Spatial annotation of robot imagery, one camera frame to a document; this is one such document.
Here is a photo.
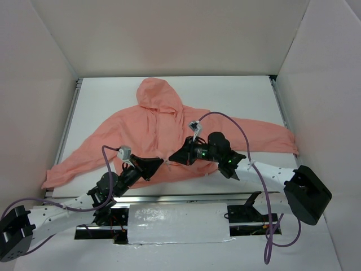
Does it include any salmon pink hooded jacket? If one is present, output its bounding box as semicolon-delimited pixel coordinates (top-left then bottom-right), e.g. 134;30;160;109
42;77;298;189

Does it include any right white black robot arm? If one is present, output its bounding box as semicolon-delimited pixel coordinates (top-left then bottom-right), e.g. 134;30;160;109
169;132;332;225

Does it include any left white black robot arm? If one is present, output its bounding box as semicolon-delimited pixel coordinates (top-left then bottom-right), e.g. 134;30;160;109
1;155;164;263

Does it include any white foil covered panel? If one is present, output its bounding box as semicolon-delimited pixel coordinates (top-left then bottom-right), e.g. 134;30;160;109
127;203;231;244

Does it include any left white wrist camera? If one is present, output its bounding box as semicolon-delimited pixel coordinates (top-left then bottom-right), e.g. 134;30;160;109
117;145;131;164

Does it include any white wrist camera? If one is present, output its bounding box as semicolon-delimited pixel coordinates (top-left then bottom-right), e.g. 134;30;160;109
117;145;131;164
188;120;202;141

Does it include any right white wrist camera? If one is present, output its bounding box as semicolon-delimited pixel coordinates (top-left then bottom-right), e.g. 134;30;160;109
188;120;202;141

